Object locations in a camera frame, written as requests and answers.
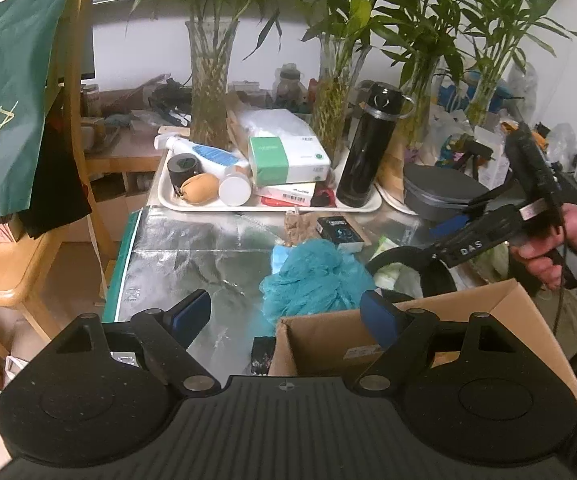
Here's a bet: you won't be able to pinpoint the green white tissue pack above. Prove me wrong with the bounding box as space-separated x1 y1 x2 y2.
247 135 333 187

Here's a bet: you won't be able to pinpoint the cardboard box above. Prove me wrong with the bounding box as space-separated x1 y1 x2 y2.
267 279 577 409

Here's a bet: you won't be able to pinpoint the red white flat box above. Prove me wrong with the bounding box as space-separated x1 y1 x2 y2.
253 181 318 206

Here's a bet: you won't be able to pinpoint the black thermos bottle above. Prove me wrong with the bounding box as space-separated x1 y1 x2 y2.
335 81 418 209

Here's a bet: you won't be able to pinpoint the green fabric bag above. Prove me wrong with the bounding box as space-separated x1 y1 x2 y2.
0 0 92 222

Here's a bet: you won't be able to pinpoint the white spray bottle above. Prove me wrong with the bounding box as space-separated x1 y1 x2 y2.
154 132 250 169

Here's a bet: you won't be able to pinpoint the burlap drawstring pouch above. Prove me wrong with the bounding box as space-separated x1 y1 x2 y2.
283 209 320 249

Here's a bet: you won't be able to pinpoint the wooden cabinet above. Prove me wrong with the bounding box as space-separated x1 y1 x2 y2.
80 86 170 202

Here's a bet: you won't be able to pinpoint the black band ring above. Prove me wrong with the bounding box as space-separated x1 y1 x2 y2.
365 247 463 307

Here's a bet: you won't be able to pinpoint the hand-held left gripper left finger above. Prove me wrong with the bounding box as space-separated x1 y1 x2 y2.
70 289 219 397

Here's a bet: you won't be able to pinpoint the glass vase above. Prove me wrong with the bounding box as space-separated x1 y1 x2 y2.
467 74 500 127
403 54 443 152
185 16 242 150
317 34 373 162

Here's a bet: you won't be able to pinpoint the small black packet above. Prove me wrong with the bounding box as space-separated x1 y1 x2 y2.
252 335 277 377

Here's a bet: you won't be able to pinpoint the grey zip case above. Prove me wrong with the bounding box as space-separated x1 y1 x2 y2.
401 161 493 222

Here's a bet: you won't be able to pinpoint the teal bath pouf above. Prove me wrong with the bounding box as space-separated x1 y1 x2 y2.
259 238 376 329

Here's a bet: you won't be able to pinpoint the small black printed box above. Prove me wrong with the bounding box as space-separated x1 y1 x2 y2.
317 215 365 254

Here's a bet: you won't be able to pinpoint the silver foil mat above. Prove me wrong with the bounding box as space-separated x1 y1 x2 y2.
102 204 472 377

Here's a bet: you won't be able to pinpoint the crumpled clear plastic bag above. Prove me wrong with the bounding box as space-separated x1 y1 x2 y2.
543 121 577 172
505 61 540 112

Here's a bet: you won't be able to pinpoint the black tape roll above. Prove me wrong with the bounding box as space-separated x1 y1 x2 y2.
166 154 202 189

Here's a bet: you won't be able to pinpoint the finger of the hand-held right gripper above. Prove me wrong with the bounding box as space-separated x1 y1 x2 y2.
429 186 520 242

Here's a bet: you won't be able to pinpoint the white tray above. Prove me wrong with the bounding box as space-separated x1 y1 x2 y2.
373 181 423 217
157 131 384 214

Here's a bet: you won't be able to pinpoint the white printed plastic bag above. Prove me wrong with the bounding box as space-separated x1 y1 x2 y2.
425 104 475 167

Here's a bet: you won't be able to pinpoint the white wipe packet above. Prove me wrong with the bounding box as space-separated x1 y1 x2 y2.
369 236 399 264

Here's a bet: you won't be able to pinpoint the brown paper bag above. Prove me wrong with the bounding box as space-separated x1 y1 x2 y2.
375 131 413 194
225 91 250 152

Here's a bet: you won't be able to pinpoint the pale green plastic bag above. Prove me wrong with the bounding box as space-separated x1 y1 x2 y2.
373 261 425 294

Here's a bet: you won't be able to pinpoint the white-lidded jar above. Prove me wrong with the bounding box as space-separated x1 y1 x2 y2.
218 163 254 207

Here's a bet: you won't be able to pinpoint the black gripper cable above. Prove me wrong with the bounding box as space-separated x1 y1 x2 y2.
555 232 572 333

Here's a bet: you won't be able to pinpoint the black cloth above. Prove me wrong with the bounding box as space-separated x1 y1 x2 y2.
22 92 94 239

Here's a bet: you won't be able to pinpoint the white carton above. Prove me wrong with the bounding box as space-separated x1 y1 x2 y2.
473 126 513 192

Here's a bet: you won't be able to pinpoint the white floor plastic bag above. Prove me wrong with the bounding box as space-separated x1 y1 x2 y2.
0 354 32 402

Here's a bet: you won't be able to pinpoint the brown egg-shaped object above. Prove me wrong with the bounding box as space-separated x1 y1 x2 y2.
178 173 220 206

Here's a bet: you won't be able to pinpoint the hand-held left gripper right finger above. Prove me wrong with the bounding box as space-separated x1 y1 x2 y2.
357 290 508 396

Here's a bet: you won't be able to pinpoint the black tangled cords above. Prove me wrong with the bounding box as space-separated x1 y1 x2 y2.
147 76 195 127

